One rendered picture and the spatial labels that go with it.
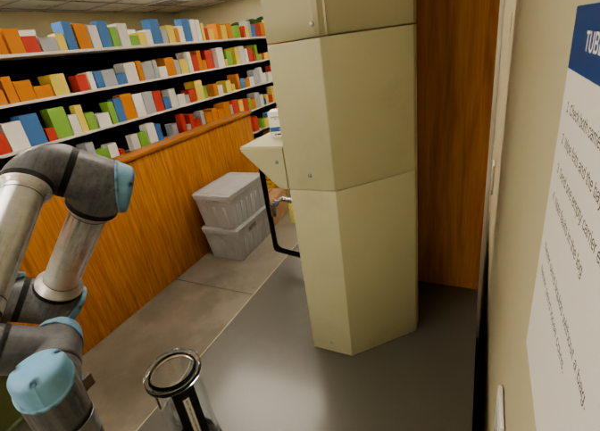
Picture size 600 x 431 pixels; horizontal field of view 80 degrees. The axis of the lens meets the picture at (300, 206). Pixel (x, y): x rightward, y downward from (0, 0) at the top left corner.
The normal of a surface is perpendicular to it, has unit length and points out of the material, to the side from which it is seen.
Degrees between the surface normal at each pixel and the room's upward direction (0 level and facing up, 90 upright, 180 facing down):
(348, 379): 0
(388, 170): 90
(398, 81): 90
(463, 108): 90
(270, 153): 90
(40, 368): 0
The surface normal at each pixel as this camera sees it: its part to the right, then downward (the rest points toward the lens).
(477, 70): -0.42, 0.42
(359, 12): 0.33, 0.34
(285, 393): -0.14, -0.91
